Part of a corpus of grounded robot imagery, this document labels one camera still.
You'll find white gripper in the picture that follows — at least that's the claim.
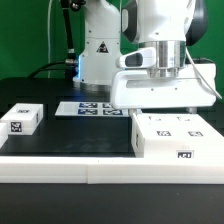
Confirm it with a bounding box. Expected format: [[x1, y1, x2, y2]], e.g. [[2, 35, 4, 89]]
[[110, 63, 216, 116]]

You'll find white cabinet door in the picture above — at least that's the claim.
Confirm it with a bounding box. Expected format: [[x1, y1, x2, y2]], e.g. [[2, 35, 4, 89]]
[[133, 113, 174, 139], [174, 114, 222, 139]]

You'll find white cabinet body box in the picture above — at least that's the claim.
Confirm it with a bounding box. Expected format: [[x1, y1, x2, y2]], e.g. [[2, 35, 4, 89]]
[[131, 114, 224, 160]]

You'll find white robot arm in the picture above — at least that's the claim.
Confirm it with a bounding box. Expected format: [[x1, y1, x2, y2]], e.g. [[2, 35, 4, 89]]
[[73, 0, 219, 115]]

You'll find white cabinet top block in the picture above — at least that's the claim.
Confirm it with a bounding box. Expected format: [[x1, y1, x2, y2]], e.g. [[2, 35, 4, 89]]
[[0, 103, 43, 135]]

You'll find white marker sheet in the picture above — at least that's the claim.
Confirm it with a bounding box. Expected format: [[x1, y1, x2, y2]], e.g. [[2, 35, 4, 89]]
[[55, 101, 129, 117]]

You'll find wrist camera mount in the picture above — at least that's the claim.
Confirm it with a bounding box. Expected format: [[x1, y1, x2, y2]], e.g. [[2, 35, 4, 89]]
[[115, 47, 157, 69]]

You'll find white cable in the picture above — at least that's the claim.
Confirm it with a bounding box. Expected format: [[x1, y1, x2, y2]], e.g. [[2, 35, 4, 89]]
[[47, 0, 54, 80]]

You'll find white U-shaped fence frame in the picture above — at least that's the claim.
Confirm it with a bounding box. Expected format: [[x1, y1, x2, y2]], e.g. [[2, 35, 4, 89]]
[[0, 121, 224, 185]]

